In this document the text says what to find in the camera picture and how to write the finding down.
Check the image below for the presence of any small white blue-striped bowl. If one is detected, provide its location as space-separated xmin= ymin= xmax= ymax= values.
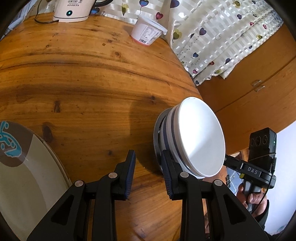
xmin=171 ymin=97 xmax=226 ymax=178

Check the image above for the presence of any green whale plate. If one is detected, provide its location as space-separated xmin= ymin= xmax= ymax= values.
xmin=34 ymin=133 xmax=72 ymax=187
xmin=1 ymin=120 xmax=69 ymax=240

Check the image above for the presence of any stainless steel bowl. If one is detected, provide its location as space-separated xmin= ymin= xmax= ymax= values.
xmin=153 ymin=108 xmax=172 ymax=171

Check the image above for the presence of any large white blue-striped bowl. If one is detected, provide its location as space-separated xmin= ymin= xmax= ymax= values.
xmin=163 ymin=107 xmax=186 ymax=171

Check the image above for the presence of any person right hand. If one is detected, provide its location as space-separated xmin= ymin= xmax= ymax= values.
xmin=236 ymin=184 xmax=269 ymax=217

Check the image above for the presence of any wooden cabinet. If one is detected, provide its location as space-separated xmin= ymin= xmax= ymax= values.
xmin=198 ymin=25 xmax=295 ymax=154

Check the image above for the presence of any heart pattern curtain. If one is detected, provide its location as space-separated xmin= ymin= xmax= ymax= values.
xmin=91 ymin=0 xmax=283 ymax=85

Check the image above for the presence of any white plastic tub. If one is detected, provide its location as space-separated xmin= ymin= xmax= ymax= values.
xmin=130 ymin=16 xmax=168 ymax=46

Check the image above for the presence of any white electric kettle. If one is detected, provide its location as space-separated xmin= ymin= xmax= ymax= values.
xmin=53 ymin=0 xmax=113 ymax=23

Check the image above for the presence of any black gripper tracking camera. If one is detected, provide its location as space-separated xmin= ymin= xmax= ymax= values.
xmin=248 ymin=128 xmax=277 ymax=172

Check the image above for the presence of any black kettle power cord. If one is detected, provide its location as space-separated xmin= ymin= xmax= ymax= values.
xmin=33 ymin=0 xmax=60 ymax=24

